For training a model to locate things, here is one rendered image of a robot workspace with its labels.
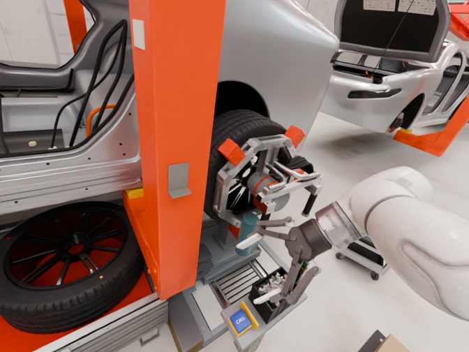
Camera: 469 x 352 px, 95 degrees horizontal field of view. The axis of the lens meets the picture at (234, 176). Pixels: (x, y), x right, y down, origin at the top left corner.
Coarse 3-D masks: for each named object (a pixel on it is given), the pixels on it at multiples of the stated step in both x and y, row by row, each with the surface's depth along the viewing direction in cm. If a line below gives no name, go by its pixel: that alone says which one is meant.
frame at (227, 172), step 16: (256, 144) 98; (272, 144) 104; (288, 144) 111; (288, 160) 129; (224, 176) 98; (288, 176) 131; (224, 192) 102; (224, 208) 108; (256, 208) 137; (240, 224) 125
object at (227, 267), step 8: (256, 248) 170; (240, 256) 161; (248, 256) 160; (256, 256) 168; (224, 264) 154; (232, 264) 152; (240, 264) 158; (216, 272) 145; (224, 272) 150; (208, 280) 143
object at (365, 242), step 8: (360, 240) 174; (368, 240) 170; (344, 248) 184; (352, 248) 193; (360, 248) 195; (368, 248) 172; (336, 256) 192; (344, 256) 190; (352, 256) 182; (360, 256) 179; (368, 256) 188; (376, 256) 189; (368, 264) 177; (376, 264) 175; (384, 264) 176; (376, 272) 177; (384, 272) 172; (376, 280) 177
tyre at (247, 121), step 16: (240, 112) 114; (256, 112) 123; (224, 128) 105; (240, 128) 102; (256, 128) 104; (272, 128) 110; (240, 144) 103; (224, 160) 102; (208, 176) 102; (208, 192) 107; (208, 208) 114
